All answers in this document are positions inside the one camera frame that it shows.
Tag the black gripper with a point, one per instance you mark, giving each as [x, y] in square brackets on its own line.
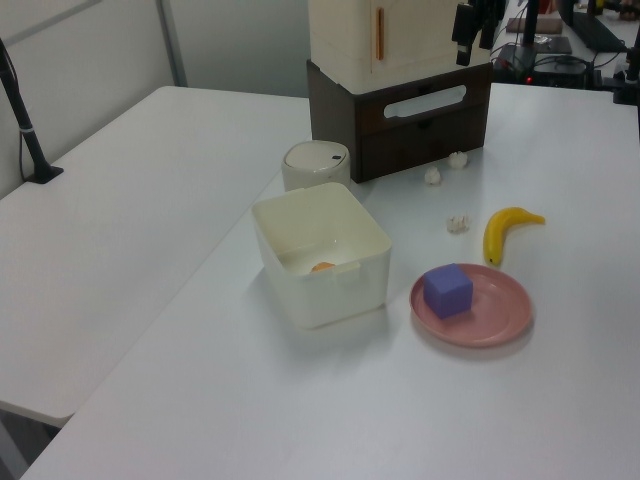
[487, 11]

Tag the purple foam cube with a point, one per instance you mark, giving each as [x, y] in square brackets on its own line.
[447, 292]

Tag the brown cardboard box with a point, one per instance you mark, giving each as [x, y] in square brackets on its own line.
[550, 24]

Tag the black electronics box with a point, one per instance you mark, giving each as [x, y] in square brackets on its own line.
[550, 67]

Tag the white crumpled paper ball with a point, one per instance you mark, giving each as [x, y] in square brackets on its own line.
[458, 160]
[459, 223]
[433, 176]

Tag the dark brown wooden drawer box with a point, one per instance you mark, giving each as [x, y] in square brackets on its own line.
[410, 145]

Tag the yellow toy banana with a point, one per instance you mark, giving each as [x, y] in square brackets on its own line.
[497, 230]

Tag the small cream lidded trash can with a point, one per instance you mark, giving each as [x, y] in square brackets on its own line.
[315, 160]

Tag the toasted bread piece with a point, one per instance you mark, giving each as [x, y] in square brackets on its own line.
[322, 267]

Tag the pink plastic plate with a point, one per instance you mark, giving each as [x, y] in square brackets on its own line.
[500, 315]

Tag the cream open storage bin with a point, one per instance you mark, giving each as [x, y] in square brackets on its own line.
[325, 300]

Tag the black monitor stand post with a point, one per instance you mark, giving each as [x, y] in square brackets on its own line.
[531, 22]

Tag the black clamp mount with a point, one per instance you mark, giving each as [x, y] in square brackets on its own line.
[627, 80]

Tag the black camera stand pole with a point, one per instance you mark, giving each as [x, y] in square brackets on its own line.
[25, 130]

